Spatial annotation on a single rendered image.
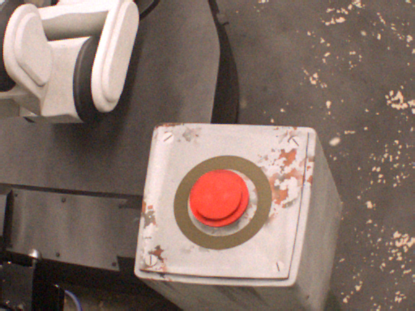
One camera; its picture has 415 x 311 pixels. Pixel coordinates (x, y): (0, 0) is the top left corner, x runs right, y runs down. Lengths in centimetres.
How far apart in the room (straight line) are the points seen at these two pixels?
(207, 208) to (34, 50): 61
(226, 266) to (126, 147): 94
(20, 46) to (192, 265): 58
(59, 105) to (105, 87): 10
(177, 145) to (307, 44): 110
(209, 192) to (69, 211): 91
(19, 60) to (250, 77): 70
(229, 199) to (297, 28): 117
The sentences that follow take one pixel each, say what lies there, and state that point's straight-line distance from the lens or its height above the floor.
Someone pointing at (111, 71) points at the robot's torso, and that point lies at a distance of 151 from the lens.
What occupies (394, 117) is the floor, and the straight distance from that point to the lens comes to 171.
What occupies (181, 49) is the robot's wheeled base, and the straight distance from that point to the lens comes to 165.
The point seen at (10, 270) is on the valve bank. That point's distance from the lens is 93.
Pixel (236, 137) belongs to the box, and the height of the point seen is 93.
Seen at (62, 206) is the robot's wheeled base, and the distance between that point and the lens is 159.
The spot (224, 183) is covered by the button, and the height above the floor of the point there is 95.
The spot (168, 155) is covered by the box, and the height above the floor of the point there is 93.
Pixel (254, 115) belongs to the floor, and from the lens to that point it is 175.
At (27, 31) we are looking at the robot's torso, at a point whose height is 64.
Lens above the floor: 156
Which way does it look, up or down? 63 degrees down
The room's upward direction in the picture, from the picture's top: 35 degrees counter-clockwise
